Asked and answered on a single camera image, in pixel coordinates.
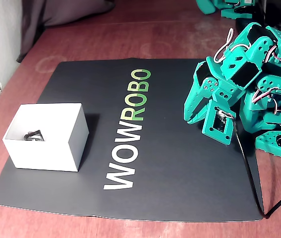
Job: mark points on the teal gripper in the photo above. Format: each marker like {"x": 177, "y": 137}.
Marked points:
{"x": 196, "y": 99}

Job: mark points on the small black battery pack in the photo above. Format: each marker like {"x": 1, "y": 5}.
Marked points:
{"x": 28, "y": 136}

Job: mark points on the teal second robot arm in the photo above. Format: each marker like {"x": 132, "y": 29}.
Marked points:
{"x": 237, "y": 11}

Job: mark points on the white cardboard box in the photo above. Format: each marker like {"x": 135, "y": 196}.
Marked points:
{"x": 41, "y": 156}

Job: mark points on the black mat with WOWROBO print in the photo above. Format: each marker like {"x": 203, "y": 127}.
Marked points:
{"x": 155, "y": 186}

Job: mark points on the teal wrist camera housing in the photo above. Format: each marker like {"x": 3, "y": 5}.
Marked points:
{"x": 218, "y": 121}

